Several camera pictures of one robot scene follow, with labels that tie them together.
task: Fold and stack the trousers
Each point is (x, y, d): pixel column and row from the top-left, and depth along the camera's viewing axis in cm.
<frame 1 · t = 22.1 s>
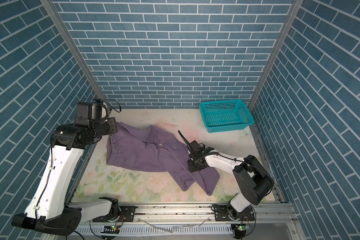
left hand: (114, 122, 68), fingers closed
right hand: (190, 166, 89), fingers open
purple trousers: (156, 149, 93), point 6 cm above the table
teal plastic mesh basket: (227, 114, 122), on the table

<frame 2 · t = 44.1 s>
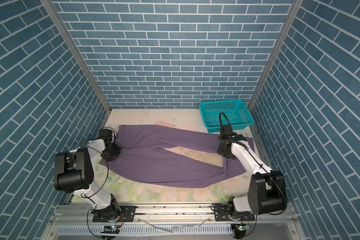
left hand: (117, 153, 95), fingers closed
right hand: (223, 151, 87), fingers closed
purple trousers: (144, 154, 97), on the table
the other named things where they were.

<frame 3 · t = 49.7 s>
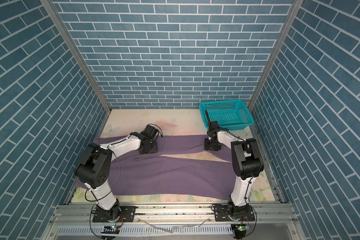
left hand: (153, 149, 96), fingers open
right hand: (207, 146, 98), fingers open
purple trousers: (134, 171, 89), on the table
the other named things where they were.

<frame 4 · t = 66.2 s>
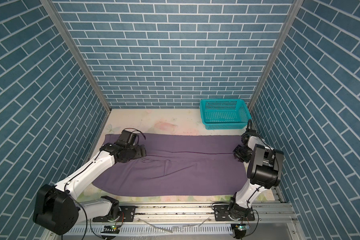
left hand: (140, 152, 85), fingers open
right hand: (236, 156, 94), fingers closed
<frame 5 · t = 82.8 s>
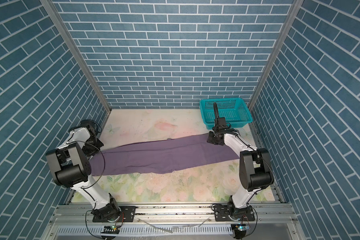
left hand: (95, 151, 89), fingers closed
right hand: (209, 137, 95), fingers closed
purple trousers: (167, 155, 100), on the table
the other named things where they were.

